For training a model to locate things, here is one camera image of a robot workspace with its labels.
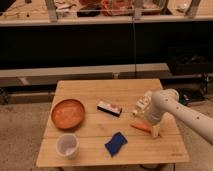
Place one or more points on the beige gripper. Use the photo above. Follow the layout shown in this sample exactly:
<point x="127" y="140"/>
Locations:
<point x="155" y="130"/>

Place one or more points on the orange pepper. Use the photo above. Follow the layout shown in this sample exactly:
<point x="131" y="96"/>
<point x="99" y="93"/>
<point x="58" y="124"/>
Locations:
<point x="141" y="127"/>

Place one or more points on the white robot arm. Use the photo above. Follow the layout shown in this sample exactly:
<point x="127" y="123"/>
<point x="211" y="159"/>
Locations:
<point x="157" y="103"/>

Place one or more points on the white ceramic cup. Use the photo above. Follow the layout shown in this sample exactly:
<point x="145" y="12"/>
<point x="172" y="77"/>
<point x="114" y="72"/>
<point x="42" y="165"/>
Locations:
<point x="67" y="145"/>

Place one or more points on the white tube bottle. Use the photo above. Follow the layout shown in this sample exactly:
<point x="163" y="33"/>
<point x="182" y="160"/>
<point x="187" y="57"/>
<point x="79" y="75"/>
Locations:
<point x="142" y="105"/>

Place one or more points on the blue cloth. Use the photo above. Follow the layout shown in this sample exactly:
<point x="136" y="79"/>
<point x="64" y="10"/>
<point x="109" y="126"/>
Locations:
<point x="114" y="145"/>

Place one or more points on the black and white eraser block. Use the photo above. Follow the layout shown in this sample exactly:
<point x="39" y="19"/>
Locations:
<point x="109" y="108"/>

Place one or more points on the wooden table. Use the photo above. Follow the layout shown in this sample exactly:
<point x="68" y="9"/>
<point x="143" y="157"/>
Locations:
<point x="99" y="127"/>

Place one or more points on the black bin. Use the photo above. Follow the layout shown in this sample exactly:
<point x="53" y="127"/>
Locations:
<point x="190" y="60"/>

